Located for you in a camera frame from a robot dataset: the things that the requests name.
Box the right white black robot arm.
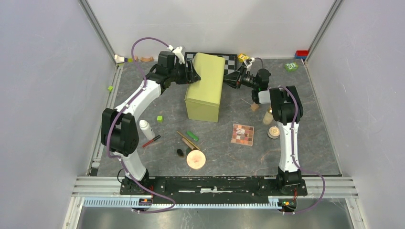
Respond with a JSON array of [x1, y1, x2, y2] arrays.
[[223, 66, 303, 195]]

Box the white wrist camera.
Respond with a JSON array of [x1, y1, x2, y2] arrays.
[[243, 57, 255, 71], [167, 45, 185, 64]]

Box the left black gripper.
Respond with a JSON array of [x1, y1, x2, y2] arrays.
[[169, 60, 202, 85]]

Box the brown wooden cube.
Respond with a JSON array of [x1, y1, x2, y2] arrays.
[[250, 103, 260, 112]]

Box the round wooden disc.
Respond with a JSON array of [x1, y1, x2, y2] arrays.
[[186, 150, 206, 170]]

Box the wooden stick brush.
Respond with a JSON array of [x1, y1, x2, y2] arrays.
[[176, 130, 200, 150]]

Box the black white checkerboard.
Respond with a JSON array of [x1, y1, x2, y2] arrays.
[[184, 52, 238, 76]]

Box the red black pencil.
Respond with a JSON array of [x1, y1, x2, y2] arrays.
[[142, 135, 161, 148]]

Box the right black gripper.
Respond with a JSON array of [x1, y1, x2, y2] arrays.
[[220, 65, 257, 89]]

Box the green makeup organizer box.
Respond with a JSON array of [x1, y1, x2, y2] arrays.
[[185, 52, 225, 123]]

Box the beige foundation bottle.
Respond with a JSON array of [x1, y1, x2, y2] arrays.
[[262, 106, 274, 125]]

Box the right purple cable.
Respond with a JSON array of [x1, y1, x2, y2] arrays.
[[255, 57, 327, 216]]

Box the small green cube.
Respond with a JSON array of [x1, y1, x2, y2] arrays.
[[157, 115, 163, 123]]

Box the yellow toy block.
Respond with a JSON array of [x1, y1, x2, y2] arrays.
[[237, 53, 250, 62]]

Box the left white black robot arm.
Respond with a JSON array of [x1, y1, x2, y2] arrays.
[[101, 51, 201, 195]]

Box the green tube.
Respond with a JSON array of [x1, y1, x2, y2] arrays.
[[186, 131, 199, 142]]

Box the small black compact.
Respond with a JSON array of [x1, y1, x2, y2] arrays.
[[177, 149, 185, 157]]

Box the red blue blocks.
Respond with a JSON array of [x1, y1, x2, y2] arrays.
[[294, 50, 309, 60]]

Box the wooden arch block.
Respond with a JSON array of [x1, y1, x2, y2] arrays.
[[140, 56, 154, 62]]

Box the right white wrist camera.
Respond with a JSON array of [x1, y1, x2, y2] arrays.
[[243, 57, 255, 71]]

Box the white toy piece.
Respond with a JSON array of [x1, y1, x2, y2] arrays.
[[114, 54, 127, 64]]

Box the eyeshadow palette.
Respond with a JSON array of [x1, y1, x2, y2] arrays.
[[231, 124, 255, 146]]

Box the green number block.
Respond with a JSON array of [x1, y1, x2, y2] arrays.
[[284, 62, 299, 72]]

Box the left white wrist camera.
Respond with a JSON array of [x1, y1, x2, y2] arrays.
[[167, 45, 185, 64]]

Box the round powder jar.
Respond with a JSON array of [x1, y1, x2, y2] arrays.
[[267, 126, 280, 139]]

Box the white bottle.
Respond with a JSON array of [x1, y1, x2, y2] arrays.
[[139, 120, 156, 140]]

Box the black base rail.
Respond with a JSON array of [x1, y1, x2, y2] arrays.
[[119, 176, 308, 211]]

